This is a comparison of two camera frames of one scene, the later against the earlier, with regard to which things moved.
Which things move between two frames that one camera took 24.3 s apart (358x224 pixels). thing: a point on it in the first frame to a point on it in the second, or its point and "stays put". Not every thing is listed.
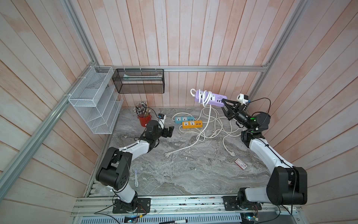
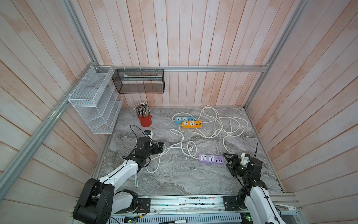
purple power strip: x=207 y=98 to x=211 y=159
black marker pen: x=180 y=221 stays put
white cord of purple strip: x=167 y=154 to x=166 y=149
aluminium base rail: x=118 y=209 stays put
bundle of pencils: x=141 y=108 stays put
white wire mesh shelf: x=99 y=105 stays put
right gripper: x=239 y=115 to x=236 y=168
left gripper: x=170 y=131 to x=156 y=151
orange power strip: x=192 y=124 stays put
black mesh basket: x=139 y=80 stays put
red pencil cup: x=144 y=121 stays put
